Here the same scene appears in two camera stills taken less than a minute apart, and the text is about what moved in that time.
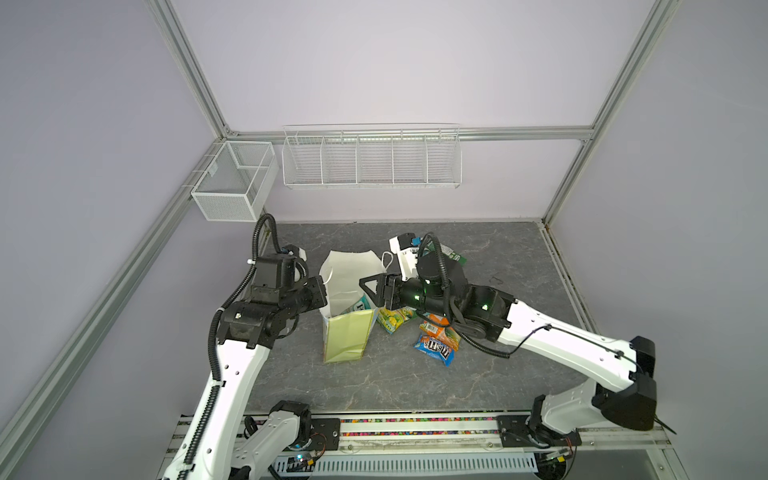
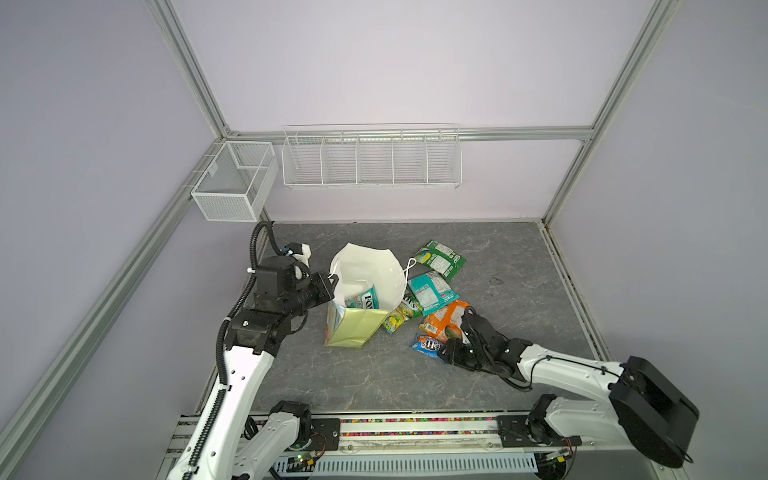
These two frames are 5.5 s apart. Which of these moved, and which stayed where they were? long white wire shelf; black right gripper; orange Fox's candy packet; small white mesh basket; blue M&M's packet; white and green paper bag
Moved: white and green paper bag; black right gripper
Stayed: orange Fox's candy packet; small white mesh basket; blue M&M's packet; long white wire shelf
